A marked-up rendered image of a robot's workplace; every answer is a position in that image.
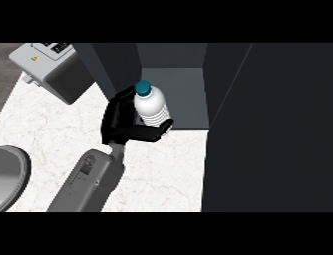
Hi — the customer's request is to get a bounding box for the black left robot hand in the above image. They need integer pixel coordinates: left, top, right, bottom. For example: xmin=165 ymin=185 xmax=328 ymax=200
xmin=101 ymin=85 xmax=175 ymax=146

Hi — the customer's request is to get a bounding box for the clear water bottle teal cap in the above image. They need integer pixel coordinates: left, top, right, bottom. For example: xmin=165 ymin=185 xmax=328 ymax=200
xmin=134 ymin=79 xmax=172 ymax=128

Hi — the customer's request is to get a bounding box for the dark grey cabinet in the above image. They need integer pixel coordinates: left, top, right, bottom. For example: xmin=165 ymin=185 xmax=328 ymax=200
xmin=72 ymin=43 xmax=255 ymax=131

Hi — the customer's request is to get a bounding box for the pale grey appliance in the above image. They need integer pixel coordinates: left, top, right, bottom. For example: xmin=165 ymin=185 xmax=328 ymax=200
xmin=8 ymin=43 xmax=98 ymax=106

